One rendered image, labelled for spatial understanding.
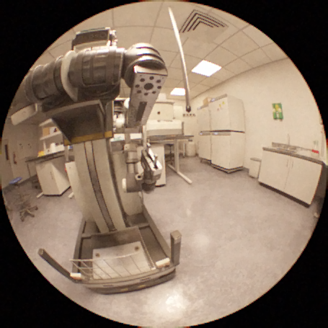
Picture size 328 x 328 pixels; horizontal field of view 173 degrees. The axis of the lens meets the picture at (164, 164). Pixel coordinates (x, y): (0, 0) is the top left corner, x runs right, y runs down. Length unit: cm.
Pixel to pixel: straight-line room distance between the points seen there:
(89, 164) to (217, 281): 109
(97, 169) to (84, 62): 46
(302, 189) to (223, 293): 174
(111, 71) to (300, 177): 222
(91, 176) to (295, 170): 234
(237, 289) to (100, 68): 125
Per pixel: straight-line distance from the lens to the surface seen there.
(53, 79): 37
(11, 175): 618
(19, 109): 47
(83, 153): 58
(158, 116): 227
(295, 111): 273
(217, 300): 93
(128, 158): 59
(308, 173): 208
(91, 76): 34
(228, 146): 259
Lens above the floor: 88
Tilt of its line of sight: 14 degrees down
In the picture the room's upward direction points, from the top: 3 degrees counter-clockwise
